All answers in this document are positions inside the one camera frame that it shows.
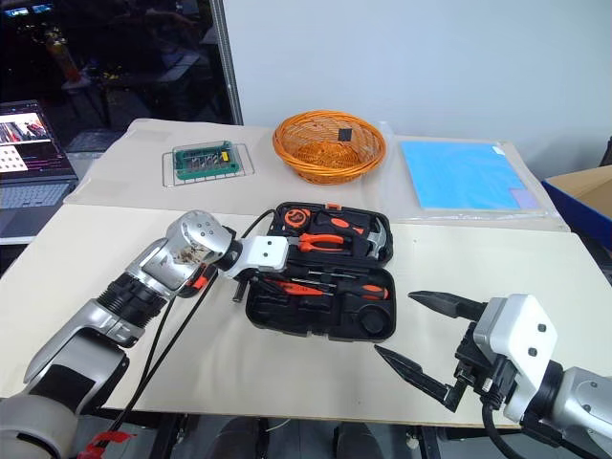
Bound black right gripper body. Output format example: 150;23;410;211
452;322;516;410

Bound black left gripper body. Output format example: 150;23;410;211
237;266;288;287

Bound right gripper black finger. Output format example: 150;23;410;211
374;344;472;412
407;289;490;322

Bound black plastic tool case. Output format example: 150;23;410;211
244;201;398;341

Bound orange black tape measure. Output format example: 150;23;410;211
281;206;312;230

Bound orange black utility knife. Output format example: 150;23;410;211
260;278;334;300

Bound thin black precision screwdriver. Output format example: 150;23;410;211
289;266;367;284

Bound orange wicker basket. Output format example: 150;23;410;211
272;110;388;186

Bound clear plastic bag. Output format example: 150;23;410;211
377;121;565;226

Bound blue plastic sheet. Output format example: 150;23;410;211
399;140;544;211

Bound beige table cloth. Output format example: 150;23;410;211
64;118;573;233

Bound cardboard box with blue side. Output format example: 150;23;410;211
542;164;612;278

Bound open laptop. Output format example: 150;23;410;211
0;99;80;240

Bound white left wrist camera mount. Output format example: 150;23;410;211
220;235;291;281

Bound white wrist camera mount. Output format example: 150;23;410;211
220;235;291;281
471;294;559;425

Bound orange handled pliers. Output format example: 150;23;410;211
295;232;346;253

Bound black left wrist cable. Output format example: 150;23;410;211
237;208;279;240

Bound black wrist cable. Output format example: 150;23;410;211
480;377;527;459
237;208;279;240

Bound thin black cable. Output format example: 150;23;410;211
128;279;211;403

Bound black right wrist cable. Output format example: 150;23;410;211
480;377;527;459

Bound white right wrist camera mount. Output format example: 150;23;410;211
471;294;559;425

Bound screwdriver with orange black handle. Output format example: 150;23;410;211
329;283;389;302

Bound hammer with black orange handle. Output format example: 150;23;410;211
313;211;391;254

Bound thick black cable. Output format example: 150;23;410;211
107;295;176;431

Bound metal window frame post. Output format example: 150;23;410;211
209;0;245;126

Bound red tape on cable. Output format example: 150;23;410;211
83;429;138;455

